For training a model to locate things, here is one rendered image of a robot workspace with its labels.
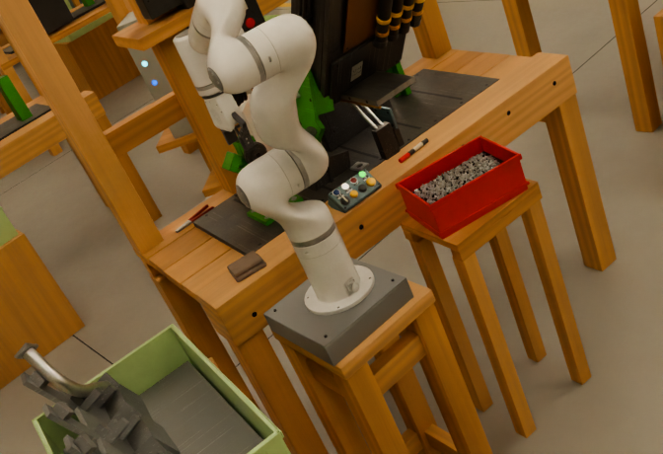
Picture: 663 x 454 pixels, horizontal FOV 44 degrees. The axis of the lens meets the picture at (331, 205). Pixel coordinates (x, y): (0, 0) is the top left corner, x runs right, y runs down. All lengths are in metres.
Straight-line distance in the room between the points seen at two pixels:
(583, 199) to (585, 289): 0.37
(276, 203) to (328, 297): 0.31
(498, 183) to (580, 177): 0.80
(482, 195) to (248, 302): 0.73
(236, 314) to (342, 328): 0.46
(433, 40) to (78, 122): 1.44
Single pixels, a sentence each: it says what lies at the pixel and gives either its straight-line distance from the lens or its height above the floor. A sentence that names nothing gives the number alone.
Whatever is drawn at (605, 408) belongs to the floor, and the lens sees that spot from 2.85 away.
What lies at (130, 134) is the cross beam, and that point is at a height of 1.23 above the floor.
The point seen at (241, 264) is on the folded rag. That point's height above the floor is 0.93.
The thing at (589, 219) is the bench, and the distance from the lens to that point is 3.22.
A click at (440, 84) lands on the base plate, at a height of 0.90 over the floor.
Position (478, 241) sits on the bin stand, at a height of 0.77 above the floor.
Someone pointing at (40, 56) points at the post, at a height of 1.61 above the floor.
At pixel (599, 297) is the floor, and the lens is 3.26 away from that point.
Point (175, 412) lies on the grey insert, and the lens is 2.12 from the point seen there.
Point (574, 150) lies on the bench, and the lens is 3.07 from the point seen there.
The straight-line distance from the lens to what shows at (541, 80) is 2.88.
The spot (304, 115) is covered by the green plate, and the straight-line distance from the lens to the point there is 2.64.
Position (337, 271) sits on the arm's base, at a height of 1.00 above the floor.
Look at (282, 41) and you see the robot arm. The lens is 1.61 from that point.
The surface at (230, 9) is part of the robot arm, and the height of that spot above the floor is 1.71.
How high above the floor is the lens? 2.06
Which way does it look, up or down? 27 degrees down
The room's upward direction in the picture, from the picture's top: 24 degrees counter-clockwise
